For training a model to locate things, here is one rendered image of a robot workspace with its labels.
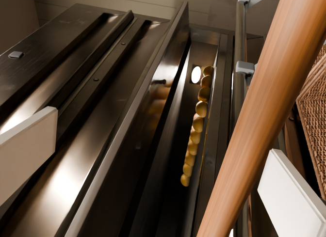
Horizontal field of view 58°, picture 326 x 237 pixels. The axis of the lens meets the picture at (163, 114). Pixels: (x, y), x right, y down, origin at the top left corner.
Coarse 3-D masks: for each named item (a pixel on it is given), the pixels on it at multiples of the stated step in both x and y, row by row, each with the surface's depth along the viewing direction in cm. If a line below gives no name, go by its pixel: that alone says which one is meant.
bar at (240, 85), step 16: (240, 0) 97; (256, 0) 96; (240, 16) 85; (240, 32) 75; (240, 48) 68; (240, 64) 60; (256, 64) 60; (240, 80) 57; (240, 96) 52; (240, 224) 32
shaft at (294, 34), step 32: (288, 0) 15; (320, 0) 14; (288, 32) 15; (320, 32) 15; (288, 64) 16; (256, 96) 18; (288, 96) 18; (256, 128) 20; (224, 160) 24; (256, 160) 21; (224, 192) 24; (224, 224) 27
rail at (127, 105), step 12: (168, 24) 136; (156, 48) 115; (144, 72) 100; (132, 96) 89; (120, 120) 80; (108, 144) 72; (96, 168) 66; (84, 180) 63; (84, 192) 61; (72, 204) 59; (72, 216) 56; (60, 228) 54
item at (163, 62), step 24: (168, 48) 119; (168, 72) 122; (144, 96) 89; (144, 120) 91; (120, 144) 72; (144, 144) 92; (120, 168) 73; (96, 192) 60; (120, 192) 74; (96, 216) 60; (120, 216) 75
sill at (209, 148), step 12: (216, 60) 153; (216, 72) 134; (216, 84) 126; (216, 96) 119; (216, 108) 112; (216, 120) 107; (216, 132) 101; (204, 144) 101; (216, 144) 97; (204, 156) 92; (204, 168) 88; (204, 180) 85; (204, 192) 81; (204, 204) 78; (192, 228) 76
